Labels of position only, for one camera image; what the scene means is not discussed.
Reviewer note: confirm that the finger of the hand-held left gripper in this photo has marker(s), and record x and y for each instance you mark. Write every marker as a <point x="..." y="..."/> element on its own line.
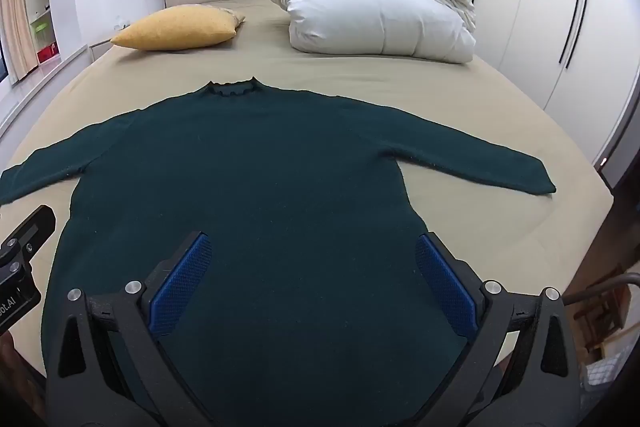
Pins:
<point x="35" y="224"/>

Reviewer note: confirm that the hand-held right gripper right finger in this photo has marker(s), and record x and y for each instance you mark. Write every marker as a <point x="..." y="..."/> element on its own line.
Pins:
<point x="445" y="282"/>

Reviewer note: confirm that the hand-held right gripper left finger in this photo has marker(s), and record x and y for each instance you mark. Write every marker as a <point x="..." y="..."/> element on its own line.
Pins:
<point x="180" y="279"/>

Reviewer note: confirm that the dark green sweater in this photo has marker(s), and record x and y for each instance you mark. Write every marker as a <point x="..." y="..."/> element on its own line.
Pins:
<point x="275" y="182"/>

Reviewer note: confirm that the white window ledge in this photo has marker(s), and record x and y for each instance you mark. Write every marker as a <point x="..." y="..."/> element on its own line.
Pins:
<point x="45" y="79"/>

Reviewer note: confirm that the wooden chair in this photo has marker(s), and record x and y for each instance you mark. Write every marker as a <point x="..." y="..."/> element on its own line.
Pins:
<point x="600" y="307"/>

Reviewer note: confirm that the red box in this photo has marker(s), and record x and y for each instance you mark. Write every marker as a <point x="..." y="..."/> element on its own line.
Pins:
<point x="46" y="54"/>

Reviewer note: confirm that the beige curtain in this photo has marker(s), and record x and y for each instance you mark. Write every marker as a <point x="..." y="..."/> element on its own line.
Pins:
<point x="15" y="22"/>

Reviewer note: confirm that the bed with beige sheet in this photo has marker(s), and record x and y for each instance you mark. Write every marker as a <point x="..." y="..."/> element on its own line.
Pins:
<point x="350" y="72"/>

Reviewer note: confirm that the yellow pillow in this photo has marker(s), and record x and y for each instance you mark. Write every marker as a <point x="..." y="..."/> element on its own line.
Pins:
<point x="175" y="29"/>

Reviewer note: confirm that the white folded duvet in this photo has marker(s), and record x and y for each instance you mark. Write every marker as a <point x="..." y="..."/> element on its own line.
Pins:
<point x="360" y="14"/>

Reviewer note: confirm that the white wardrobe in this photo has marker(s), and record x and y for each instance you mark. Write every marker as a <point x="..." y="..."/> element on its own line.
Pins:
<point x="525" y="7"/>

